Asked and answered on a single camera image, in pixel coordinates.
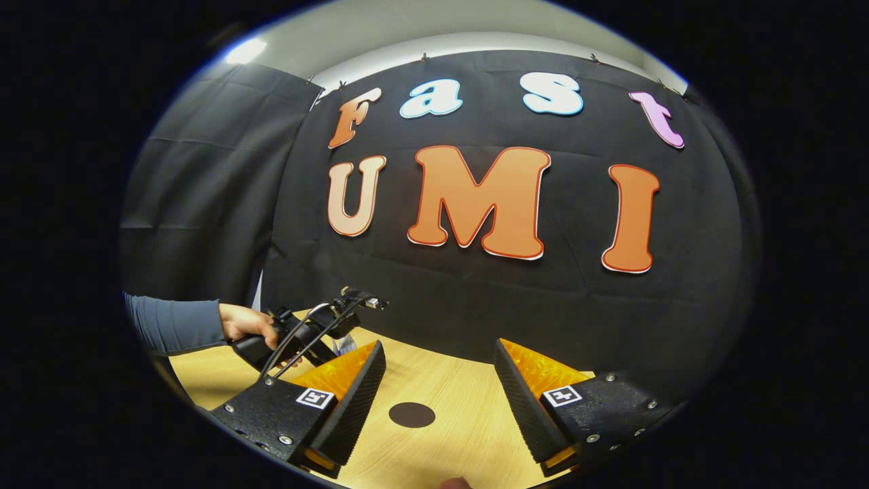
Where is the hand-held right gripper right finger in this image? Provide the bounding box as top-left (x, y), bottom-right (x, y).
top-left (494, 338), bottom-right (680, 477)

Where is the wooden desktop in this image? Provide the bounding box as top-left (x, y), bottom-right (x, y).
top-left (166, 309), bottom-right (598, 489)

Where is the ceiling light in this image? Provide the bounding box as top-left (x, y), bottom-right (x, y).
top-left (224, 37), bottom-right (269, 67)

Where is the black backdrop cloth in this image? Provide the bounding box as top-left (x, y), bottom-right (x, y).
top-left (119, 49), bottom-right (761, 401)

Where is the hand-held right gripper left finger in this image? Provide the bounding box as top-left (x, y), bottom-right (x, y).
top-left (209, 340), bottom-right (388, 479)

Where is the dark brown round coaster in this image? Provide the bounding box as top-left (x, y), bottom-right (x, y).
top-left (388, 402), bottom-right (437, 429)

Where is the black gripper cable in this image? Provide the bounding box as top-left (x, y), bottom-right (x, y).
top-left (260, 299), bottom-right (381, 380)

